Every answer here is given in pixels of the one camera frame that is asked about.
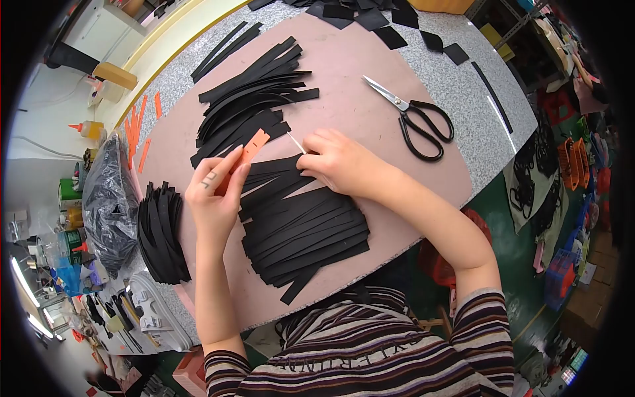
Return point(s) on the person's right index finger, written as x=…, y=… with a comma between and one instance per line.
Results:
x=321, y=144

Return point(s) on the pink plastic stool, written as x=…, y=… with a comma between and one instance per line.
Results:
x=191, y=373

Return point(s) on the orange plastic basket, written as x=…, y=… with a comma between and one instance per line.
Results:
x=573, y=163

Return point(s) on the fanned pile of black strips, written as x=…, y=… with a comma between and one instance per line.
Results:
x=248, y=106

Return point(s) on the black plastic bag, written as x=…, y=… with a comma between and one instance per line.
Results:
x=109, y=206

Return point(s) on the red plastic bag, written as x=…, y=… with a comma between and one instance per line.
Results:
x=439, y=265

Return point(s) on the black diamond-shaped cut piece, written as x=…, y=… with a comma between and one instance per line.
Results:
x=456, y=53
x=390, y=37
x=432, y=42

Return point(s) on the person's right hand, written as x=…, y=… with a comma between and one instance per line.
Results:
x=347, y=166

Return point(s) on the person's left middle finger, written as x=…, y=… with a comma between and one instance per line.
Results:
x=202, y=164

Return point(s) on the person's body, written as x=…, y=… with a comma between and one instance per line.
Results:
x=357, y=352

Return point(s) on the person's right thumb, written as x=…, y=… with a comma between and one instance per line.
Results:
x=310, y=162

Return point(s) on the cluttered metal shelf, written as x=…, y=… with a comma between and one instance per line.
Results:
x=540, y=44

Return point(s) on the green tin can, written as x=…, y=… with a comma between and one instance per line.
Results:
x=69, y=191

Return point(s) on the blue plastic basket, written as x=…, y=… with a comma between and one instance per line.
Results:
x=559, y=280

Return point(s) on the person's left hand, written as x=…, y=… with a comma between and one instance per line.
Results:
x=213, y=203

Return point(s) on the person's left index finger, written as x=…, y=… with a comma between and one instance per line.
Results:
x=214, y=172

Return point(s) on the glue bottle with orange tip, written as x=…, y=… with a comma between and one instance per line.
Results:
x=92, y=130

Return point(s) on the bunch of narrow black strips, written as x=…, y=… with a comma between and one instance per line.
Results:
x=225, y=49

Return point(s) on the orange perforated card template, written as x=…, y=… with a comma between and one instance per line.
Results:
x=250, y=148

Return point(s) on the upright stack of black strips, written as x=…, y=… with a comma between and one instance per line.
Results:
x=161, y=235

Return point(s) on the person's left thumb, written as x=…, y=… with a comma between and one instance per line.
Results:
x=238, y=182

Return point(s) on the pink work mat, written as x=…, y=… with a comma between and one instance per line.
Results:
x=347, y=94

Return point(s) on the marked heap of black strips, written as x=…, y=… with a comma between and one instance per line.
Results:
x=307, y=233

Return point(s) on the thin white marking pencil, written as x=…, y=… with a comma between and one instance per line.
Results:
x=296, y=143

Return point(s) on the person's right middle finger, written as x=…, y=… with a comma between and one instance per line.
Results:
x=328, y=133

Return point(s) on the scattered orange strips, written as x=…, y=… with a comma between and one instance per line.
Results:
x=133, y=130

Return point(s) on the pile of black leather pieces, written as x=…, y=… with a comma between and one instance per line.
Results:
x=347, y=11

